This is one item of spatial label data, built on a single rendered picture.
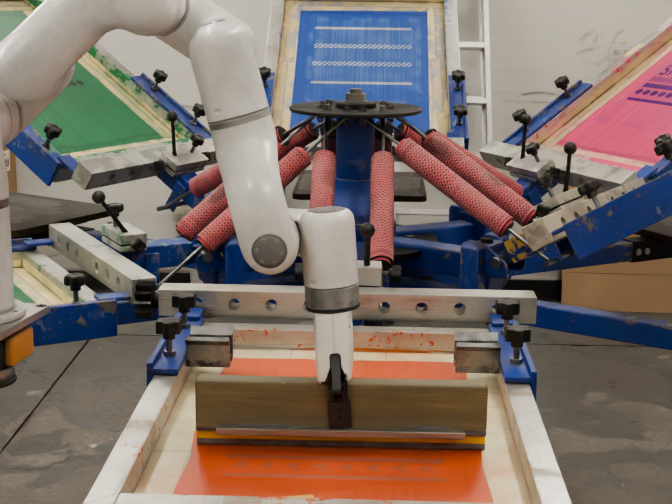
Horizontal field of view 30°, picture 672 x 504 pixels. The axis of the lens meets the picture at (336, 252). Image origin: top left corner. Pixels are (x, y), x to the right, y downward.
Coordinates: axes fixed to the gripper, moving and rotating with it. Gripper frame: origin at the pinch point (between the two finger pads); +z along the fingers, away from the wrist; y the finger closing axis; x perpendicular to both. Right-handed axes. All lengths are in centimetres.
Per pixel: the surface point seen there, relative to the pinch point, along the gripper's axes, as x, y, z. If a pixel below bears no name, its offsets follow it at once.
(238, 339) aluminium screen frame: -19.0, -45.4, 2.1
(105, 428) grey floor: -95, -254, 93
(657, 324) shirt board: 61, -76, 13
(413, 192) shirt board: 18, -209, 6
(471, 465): 17.6, 5.8, 7.0
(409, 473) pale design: 9.1, 9.1, 6.3
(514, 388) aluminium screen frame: 26.1, -16.1, 3.9
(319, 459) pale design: -3.1, 4.8, 5.3
